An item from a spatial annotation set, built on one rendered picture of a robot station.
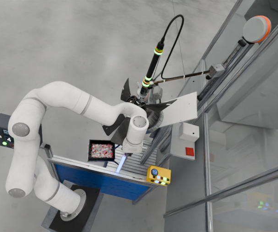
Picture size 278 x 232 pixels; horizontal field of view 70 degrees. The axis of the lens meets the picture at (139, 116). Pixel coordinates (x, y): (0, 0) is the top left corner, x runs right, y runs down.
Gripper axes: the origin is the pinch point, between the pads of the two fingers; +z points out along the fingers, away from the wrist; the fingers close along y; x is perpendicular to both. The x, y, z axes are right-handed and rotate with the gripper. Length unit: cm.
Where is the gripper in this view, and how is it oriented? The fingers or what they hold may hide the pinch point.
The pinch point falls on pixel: (130, 152)
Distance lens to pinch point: 112.7
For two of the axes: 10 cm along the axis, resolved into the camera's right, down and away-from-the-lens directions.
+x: -0.4, -8.2, 5.8
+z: -1.7, 5.7, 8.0
